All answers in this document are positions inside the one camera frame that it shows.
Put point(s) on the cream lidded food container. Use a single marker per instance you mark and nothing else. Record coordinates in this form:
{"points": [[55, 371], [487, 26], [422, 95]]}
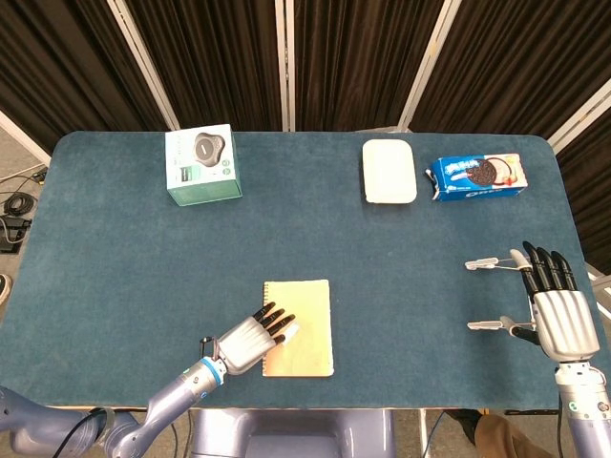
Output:
{"points": [[387, 172]]}

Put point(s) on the blue-grey robot torso base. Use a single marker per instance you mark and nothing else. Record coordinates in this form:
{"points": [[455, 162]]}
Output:
{"points": [[296, 434]]}

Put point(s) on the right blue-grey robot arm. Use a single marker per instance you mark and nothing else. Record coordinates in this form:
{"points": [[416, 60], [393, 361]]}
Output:
{"points": [[584, 410]]}

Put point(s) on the white tweezer finger extension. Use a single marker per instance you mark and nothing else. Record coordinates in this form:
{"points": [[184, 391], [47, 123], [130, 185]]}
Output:
{"points": [[482, 263], [482, 326]]}

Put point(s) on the dark curtain screen panel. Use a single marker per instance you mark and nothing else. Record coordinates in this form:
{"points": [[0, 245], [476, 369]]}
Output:
{"points": [[506, 62], [353, 57], [596, 181], [57, 62], [215, 57]]}

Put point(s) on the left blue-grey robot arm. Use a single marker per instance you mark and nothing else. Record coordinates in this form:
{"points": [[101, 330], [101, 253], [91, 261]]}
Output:
{"points": [[167, 405]]}

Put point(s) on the yellow spiral notebook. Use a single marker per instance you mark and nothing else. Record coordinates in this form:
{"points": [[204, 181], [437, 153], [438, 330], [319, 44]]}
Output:
{"points": [[310, 310]]}

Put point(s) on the blue felt table cover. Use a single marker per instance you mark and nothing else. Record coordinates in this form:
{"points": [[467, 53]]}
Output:
{"points": [[143, 267]]}

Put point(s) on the teal speaker product box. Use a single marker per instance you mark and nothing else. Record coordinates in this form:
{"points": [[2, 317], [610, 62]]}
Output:
{"points": [[200, 162]]}

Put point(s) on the blue Oreo cookie package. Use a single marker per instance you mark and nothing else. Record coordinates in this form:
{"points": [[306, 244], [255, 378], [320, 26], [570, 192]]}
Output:
{"points": [[477, 177]]}

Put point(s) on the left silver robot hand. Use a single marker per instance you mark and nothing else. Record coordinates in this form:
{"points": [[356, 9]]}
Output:
{"points": [[246, 341]]}

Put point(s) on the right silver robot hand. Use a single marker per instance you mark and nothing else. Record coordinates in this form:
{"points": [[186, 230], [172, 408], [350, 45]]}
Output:
{"points": [[563, 324]]}

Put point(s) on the brown trouser leg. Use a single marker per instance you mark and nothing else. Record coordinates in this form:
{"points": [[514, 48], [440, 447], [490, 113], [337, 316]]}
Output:
{"points": [[506, 439]]}

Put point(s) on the black power adapter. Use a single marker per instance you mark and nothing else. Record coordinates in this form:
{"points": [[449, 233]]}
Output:
{"points": [[12, 234]]}

